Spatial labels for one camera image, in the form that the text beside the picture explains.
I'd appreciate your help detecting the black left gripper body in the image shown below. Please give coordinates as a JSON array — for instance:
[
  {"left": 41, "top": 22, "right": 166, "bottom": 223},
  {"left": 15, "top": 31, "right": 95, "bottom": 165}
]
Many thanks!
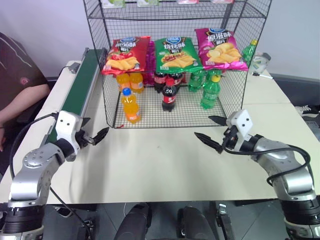
[{"left": 74, "top": 128, "right": 96, "bottom": 151}]

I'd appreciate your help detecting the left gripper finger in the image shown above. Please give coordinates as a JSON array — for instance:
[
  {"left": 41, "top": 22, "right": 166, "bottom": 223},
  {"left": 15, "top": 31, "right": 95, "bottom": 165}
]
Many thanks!
[
  {"left": 90, "top": 126, "right": 111, "bottom": 146},
  {"left": 81, "top": 116, "right": 92, "bottom": 130}
]

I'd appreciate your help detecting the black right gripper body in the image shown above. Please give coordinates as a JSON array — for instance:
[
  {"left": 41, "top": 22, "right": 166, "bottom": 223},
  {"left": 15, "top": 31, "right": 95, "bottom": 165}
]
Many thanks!
[{"left": 222, "top": 125, "right": 239, "bottom": 152}]

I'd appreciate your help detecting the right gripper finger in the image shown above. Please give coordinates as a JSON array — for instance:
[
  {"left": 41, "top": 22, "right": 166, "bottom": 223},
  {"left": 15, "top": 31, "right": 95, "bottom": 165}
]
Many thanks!
[
  {"left": 208, "top": 115, "right": 228, "bottom": 127},
  {"left": 193, "top": 132, "right": 224, "bottom": 154}
]

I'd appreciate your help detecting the green conveyor belt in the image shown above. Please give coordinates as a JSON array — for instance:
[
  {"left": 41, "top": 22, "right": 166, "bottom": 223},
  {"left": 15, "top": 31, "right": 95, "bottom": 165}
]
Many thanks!
[{"left": 37, "top": 47, "right": 109, "bottom": 151}]

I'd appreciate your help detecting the grey power adapter box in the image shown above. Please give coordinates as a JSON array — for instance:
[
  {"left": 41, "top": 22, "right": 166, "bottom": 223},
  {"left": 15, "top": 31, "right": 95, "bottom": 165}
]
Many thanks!
[{"left": 68, "top": 62, "right": 81, "bottom": 74}]

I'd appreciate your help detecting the person's hand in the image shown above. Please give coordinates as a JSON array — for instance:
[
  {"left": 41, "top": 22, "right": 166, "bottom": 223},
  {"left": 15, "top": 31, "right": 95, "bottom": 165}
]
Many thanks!
[{"left": 0, "top": 123, "right": 7, "bottom": 153}]

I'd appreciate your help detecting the green soda bottle yellow cap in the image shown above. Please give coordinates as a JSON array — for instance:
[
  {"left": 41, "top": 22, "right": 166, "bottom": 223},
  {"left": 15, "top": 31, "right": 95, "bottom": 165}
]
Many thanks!
[
  {"left": 241, "top": 39, "right": 259, "bottom": 64},
  {"left": 200, "top": 74, "right": 223, "bottom": 111}
]

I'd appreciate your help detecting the orange soda bottle blue cap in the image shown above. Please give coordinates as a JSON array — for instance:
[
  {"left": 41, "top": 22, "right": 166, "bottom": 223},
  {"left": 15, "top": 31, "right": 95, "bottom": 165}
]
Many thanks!
[{"left": 121, "top": 87, "right": 143, "bottom": 125}]

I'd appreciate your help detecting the cola bottle red cap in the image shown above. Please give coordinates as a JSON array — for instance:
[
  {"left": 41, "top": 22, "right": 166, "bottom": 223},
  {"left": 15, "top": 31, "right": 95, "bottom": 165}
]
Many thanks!
[{"left": 161, "top": 77, "right": 179, "bottom": 113}]

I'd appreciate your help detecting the white marker pen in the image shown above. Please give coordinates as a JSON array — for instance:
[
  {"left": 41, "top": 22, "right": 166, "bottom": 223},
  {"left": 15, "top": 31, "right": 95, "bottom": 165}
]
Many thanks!
[{"left": 251, "top": 71, "right": 274, "bottom": 80}]

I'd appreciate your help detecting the magenta potato chips bag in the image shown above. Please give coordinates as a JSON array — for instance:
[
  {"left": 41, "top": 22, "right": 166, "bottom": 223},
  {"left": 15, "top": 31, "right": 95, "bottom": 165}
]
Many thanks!
[{"left": 194, "top": 27, "right": 249, "bottom": 72}]

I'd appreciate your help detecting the white container with green label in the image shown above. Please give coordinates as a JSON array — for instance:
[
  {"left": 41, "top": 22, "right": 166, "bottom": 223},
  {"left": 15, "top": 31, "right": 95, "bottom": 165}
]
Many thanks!
[{"left": 250, "top": 52, "right": 272, "bottom": 74}]

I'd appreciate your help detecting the green potato chips bag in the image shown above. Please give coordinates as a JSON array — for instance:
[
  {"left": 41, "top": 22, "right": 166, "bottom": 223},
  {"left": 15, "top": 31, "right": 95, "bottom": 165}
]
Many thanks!
[{"left": 153, "top": 36, "right": 204, "bottom": 74}]

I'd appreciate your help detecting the red potato chips bag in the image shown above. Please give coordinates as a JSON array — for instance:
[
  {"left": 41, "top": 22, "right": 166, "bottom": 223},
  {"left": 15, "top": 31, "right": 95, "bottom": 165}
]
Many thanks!
[{"left": 100, "top": 35, "right": 153, "bottom": 76}]

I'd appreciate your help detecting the dark rounded shape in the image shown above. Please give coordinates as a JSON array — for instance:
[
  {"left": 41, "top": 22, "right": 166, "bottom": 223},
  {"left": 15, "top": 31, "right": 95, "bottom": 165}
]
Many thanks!
[
  {"left": 113, "top": 202, "right": 153, "bottom": 240},
  {"left": 176, "top": 205, "right": 219, "bottom": 240}
]

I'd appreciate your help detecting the person in brown shirt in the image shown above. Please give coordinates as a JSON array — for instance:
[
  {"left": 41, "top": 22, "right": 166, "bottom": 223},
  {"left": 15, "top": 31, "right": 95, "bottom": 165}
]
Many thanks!
[{"left": 0, "top": 31, "right": 51, "bottom": 111}]

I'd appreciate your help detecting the purple snack bag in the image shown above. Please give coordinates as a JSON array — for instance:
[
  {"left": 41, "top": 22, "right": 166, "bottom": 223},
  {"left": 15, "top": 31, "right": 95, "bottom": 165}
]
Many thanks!
[{"left": 144, "top": 39, "right": 157, "bottom": 87}]

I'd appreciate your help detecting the green snack packet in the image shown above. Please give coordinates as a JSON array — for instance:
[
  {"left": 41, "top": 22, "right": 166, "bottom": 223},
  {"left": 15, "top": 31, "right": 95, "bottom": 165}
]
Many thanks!
[
  {"left": 103, "top": 0, "right": 127, "bottom": 9},
  {"left": 136, "top": 0, "right": 161, "bottom": 8}
]

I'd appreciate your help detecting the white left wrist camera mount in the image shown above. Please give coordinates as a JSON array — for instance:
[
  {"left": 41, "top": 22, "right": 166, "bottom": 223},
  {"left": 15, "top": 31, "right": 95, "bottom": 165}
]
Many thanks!
[{"left": 54, "top": 110, "right": 84, "bottom": 154}]

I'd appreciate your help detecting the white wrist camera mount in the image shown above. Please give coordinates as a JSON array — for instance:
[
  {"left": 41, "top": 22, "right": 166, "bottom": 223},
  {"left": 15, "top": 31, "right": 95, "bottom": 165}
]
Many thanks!
[
  {"left": 224, "top": 109, "right": 254, "bottom": 151},
  {"left": 54, "top": 110, "right": 84, "bottom": 154}
]

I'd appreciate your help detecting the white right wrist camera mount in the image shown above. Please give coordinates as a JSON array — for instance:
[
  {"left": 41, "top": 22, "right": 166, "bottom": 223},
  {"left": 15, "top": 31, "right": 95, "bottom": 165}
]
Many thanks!
[{"left": 224, "top": 109, "right": 254, "bottom": 151}]

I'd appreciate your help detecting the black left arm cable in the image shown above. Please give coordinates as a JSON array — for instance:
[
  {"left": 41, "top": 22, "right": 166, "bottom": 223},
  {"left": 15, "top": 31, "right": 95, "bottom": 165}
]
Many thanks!
[{"left": 9, "top": 112, "right": 60, "bottom": 181}]

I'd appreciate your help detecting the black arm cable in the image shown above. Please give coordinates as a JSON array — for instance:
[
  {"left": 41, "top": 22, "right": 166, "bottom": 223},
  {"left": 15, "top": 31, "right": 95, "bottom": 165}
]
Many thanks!
[
  {"left": 9, "top": 112, "right": 60, "bottom": 181},
  {"left": 221, "top": 143, "right": 312, "bottom": 187}
]

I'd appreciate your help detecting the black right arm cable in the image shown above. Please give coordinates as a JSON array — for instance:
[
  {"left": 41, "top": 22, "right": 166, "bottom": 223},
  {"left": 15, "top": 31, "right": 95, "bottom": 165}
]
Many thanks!
[{"left": 221, "top": 143, "right": 312, "bottom": 187}]

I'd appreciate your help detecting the black metal table bracket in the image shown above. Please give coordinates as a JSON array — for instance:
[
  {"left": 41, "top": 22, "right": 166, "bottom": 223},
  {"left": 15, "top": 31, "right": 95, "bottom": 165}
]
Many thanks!
[{"left": 215, "top": 203, "right": 236, "bottom": 240}]

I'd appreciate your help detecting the black wire mesh rack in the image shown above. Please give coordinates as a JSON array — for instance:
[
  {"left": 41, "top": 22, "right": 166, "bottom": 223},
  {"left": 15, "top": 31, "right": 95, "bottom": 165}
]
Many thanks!
[{"left": 82, "top": 0, "right": 273, "bottom": 130}]

